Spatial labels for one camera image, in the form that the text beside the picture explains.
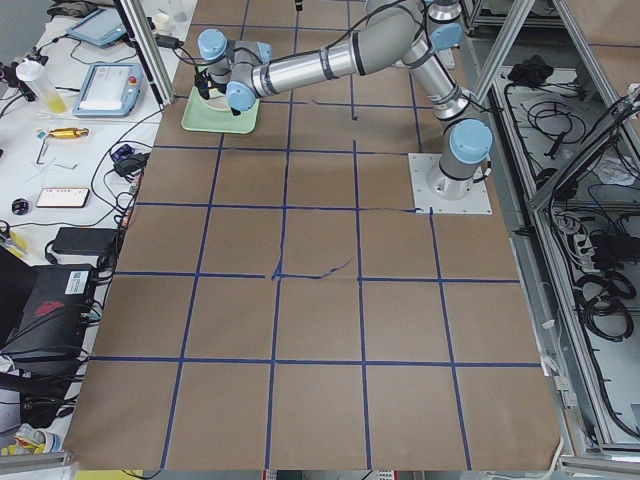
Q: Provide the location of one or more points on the grey teach pendant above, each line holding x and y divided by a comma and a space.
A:
109, 90
101, 28

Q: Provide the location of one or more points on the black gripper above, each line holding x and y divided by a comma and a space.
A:
215, 86

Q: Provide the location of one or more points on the light green tray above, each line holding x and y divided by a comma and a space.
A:
199, 118

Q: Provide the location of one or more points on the black power adapter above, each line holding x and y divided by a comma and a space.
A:
83, 241

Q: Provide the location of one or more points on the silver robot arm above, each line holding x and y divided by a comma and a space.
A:
410, 33

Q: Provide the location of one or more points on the white round plate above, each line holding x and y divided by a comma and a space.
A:
216, 101

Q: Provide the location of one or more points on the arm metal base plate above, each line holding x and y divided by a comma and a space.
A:
435, 193

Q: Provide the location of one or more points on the gold metal tool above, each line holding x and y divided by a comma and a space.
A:
68, 133

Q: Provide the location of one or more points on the clear bottle yellow liquid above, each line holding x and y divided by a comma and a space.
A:
34, 75

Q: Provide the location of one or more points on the black computer box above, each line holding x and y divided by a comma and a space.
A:
43, 307

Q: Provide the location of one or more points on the black smartphone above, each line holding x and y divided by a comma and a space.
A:
63, 198

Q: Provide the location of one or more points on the aluminium frame post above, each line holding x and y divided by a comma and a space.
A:
144, 43

